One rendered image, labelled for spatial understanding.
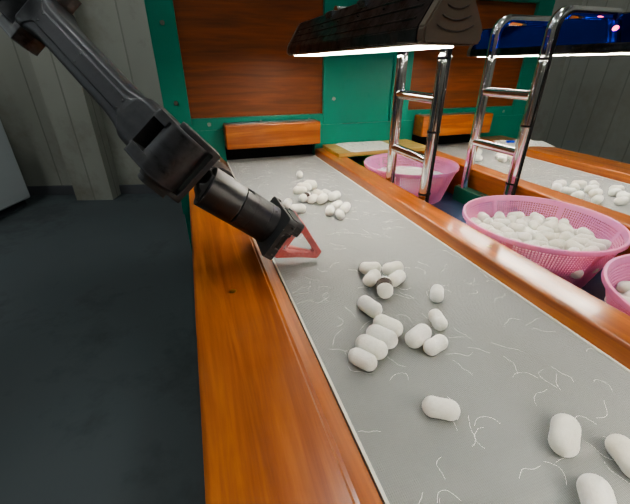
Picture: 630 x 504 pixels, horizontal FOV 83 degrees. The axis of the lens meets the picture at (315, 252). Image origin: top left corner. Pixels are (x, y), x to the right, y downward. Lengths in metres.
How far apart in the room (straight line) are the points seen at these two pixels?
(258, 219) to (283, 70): 0.80
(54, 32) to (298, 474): 0.61
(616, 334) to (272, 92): 1.04
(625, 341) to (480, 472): 0.23
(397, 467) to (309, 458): 0.07
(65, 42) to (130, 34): 2.73
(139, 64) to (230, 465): 3.20
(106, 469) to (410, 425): 1.08
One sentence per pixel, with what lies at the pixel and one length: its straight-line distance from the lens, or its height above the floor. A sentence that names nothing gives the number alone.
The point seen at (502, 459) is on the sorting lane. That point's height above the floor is 0.74.
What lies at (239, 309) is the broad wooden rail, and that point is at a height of 0.77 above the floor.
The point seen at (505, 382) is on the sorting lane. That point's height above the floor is 0.74.
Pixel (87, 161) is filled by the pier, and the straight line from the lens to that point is 3.48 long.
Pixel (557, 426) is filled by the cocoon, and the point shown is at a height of 0.76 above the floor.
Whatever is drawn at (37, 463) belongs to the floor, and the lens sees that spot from 1.44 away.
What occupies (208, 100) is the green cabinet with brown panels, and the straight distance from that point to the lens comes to 1.20.
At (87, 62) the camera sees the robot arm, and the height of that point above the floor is 1.02.
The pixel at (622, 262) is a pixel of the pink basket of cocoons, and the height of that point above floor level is 0.76.
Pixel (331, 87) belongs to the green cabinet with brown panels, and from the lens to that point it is 1.27.
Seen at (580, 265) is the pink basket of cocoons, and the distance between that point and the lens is 0.70.
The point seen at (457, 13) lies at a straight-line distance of 0.51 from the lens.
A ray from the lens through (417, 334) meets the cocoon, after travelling 0.41.
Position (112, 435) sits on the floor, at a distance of 1.39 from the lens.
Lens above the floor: 1.02
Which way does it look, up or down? 28 degrees down
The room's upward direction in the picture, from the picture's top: straight up
